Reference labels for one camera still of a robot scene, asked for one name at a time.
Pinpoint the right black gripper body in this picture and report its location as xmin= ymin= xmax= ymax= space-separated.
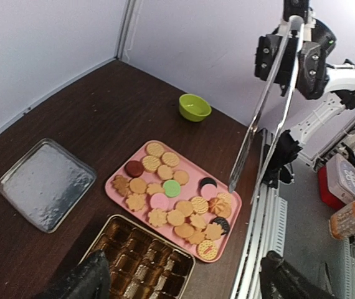
xmin=255 ymin=34 xmax=329 ymax=100

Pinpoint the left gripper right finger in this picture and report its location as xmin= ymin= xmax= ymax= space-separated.
xmin=260 ymin=250 xmax=336 ymax=299

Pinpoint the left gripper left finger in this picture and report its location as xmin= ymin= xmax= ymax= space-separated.
xmin=34 ymin=250 xmax=111 ymax=298

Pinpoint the metal tongs white handle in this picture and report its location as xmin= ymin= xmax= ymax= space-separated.
xmin=228 ymin=15 xmax=305 ymax=193

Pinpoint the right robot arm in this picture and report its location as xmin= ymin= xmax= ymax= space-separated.
xmin=243 ymin=15 xmax=355 ymax=186

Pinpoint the gold cookie tin box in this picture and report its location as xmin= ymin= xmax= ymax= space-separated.
xmin=82 ymin=214 xmax=196 ymax=298

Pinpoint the clock face round cookie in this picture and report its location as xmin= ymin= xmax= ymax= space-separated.
xmin=196 ymin=240 xmax=218 ymax=261

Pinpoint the black sandwich cookie bottom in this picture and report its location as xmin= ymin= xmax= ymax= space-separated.
xmin=211 ymin=217 xmax=230 ymax=235

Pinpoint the black sandwich cookie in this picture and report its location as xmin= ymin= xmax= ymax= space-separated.
xmin=211 ymin=217 xmax=230 ymax=235
xmin=199 ymin=177 xmax=217 ymax=189

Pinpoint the swirl butter cookie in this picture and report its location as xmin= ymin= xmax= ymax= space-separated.
xmin=208 ymin=197 xmax=227 ymax=215

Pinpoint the plastic bottle orange drink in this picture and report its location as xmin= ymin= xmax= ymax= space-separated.
xmin=329 ymin=201 xmax=355 ymax=240

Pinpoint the pink round cookie upper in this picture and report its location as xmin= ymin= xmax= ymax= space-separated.
xmin=149 ymin=193 xmax=169 ymax=211

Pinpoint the pink round cookie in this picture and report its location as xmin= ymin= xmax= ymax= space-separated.
xmin=149 ymin=193 xmax=169 ymax=211
xmin=200 ymin=184 xmax=217 ymax=201

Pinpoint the silver tin lid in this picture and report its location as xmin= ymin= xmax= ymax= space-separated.
xmin=0 ymin=138 xmax=97 ymax=234

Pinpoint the red box with lid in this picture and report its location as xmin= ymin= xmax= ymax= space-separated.
xmin=318 ymin=153 xmax=355 ymax=211

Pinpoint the pink round cookie lower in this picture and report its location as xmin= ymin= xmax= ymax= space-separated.
xmin=200 ymin=184 xmax=217 ymax=201

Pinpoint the pink plastic tray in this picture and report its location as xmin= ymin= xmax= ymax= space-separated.
xmin=105 ymin=140 xmax=242 ymax=263

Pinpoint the brown chocolate round cookie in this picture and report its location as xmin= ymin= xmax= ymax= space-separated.
xmin=125 ymin=160 xmax=144 ymax=178

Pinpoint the green round cookie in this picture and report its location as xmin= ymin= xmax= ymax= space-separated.
xmin=163 ymin=179 xmax=181 ymax=198

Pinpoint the black sandwich cookie right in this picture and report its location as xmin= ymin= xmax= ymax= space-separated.
xmin=199 ymin=177 xmax=217 ymax=189

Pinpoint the green plastic bowl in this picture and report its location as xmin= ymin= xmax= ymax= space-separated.
xmin=179 ymin=93 xmax=212 ymax=123

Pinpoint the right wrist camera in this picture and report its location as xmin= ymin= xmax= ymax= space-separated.
xmin=280 ymin=0 xmax=316 ymax=29

